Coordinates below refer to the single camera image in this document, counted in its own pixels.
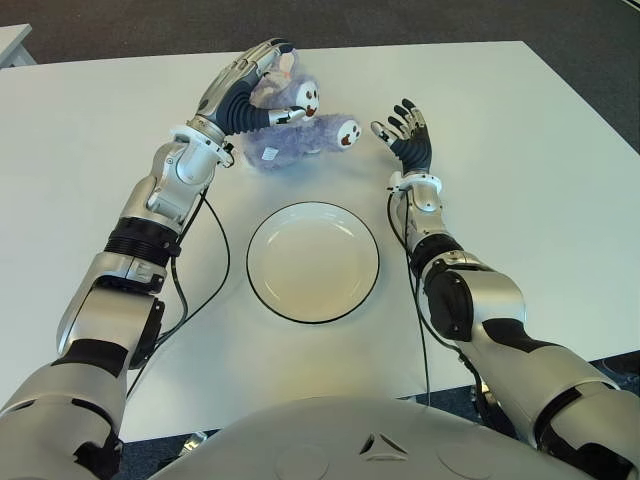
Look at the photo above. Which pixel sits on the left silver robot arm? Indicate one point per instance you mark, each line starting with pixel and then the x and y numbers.
pixel 110 310

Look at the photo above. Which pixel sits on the dark sneaker shoe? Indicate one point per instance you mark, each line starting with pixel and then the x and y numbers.
pixel 622 367

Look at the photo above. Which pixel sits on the white plate black rim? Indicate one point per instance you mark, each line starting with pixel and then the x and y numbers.
pixel 315 265

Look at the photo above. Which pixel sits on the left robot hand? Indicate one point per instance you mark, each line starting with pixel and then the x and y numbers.
pixel 235 107

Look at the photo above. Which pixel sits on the silver robot torso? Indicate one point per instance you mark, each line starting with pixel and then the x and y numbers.
pixel 350 440

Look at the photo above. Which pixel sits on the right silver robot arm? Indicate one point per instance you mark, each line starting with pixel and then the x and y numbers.
pixel 505 320

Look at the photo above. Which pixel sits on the grey side desk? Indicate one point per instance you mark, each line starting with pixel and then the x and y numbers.
pixel 12 47

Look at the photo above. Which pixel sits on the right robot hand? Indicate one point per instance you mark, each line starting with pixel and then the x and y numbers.
pixel 414 147

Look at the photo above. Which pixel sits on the purple plush bunny doll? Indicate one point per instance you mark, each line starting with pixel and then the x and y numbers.
pixel 295 140

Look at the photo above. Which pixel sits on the table foot caster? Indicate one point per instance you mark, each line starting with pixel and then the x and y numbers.
pixel 194 441

